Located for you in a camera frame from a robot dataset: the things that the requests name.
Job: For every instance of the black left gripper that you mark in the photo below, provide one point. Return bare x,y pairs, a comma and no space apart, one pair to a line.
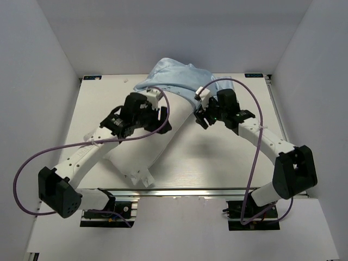
156,123

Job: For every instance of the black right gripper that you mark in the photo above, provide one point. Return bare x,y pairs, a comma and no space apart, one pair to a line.
200,113

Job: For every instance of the white pillow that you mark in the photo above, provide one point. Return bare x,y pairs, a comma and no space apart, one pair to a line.
134,158

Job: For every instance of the light blue pillowcase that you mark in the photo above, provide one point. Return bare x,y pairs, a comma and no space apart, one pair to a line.
177,78

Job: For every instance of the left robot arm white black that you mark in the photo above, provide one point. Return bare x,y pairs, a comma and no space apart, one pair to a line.
58,187

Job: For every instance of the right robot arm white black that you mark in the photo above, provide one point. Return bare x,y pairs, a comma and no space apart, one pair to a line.
294,169

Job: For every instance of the blue sticker right corner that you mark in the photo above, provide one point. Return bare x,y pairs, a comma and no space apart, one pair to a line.
253,75

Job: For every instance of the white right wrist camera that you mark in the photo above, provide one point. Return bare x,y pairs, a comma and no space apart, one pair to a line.
203,95

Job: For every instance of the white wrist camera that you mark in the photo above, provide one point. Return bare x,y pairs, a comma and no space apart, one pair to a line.
203,95
153,96

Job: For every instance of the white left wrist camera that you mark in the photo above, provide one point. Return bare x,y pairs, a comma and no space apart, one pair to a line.
153,96

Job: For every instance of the aluminium table front rail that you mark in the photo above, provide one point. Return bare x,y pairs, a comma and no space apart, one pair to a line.
179,192

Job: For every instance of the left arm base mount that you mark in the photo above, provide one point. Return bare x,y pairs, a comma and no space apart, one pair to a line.
118,213

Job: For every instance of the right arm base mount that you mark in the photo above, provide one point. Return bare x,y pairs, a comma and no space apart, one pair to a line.
264,222

